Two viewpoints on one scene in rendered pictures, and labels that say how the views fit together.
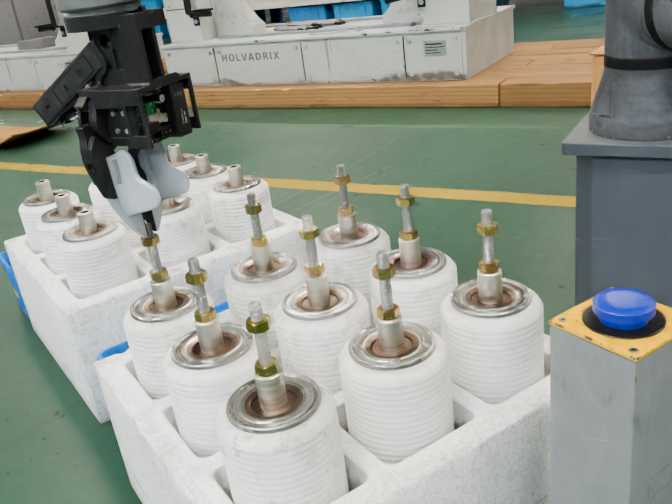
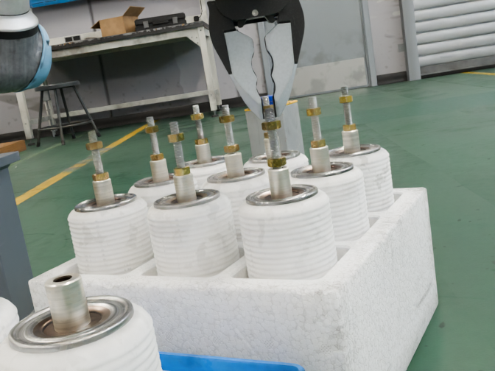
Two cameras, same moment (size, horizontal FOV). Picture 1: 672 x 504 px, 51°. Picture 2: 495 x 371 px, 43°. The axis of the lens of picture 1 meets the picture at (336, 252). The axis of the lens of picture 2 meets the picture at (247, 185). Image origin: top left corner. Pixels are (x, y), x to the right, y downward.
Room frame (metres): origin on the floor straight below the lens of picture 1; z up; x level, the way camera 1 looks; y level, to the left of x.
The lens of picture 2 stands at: (1.02, 0.72, 0.39)
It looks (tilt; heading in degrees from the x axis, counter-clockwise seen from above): 11 degrees down; 239
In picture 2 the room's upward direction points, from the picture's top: 9 degrees counter-clockwise
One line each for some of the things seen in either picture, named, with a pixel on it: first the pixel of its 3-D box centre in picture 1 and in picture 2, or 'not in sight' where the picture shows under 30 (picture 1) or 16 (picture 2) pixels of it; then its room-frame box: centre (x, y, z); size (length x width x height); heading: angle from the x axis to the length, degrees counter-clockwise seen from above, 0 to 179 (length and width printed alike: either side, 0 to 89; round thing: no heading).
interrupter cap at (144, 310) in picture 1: (166, 304); (281, 196); (0.67, 0.18, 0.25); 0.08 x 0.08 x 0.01
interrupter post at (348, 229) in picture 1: (348, 225); (104, 193); (0.79, -0.02, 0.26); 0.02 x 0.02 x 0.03
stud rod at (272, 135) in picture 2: (154, 258); (274, 145); (0.67, 0.18, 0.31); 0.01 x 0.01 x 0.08
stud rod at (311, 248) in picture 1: (312, 252); (229, 135); (0.62, 0.02, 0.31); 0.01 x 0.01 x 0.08
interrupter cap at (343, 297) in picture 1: (319, 301); (236, 176); (0.62, 0.02, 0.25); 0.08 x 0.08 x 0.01
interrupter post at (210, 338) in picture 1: (209, 334); (320, 160); (0.56, 0.12, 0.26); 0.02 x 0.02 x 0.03
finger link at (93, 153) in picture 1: (106, 150); (279, 20); (0.65, 0.20, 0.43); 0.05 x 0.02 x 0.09; 149
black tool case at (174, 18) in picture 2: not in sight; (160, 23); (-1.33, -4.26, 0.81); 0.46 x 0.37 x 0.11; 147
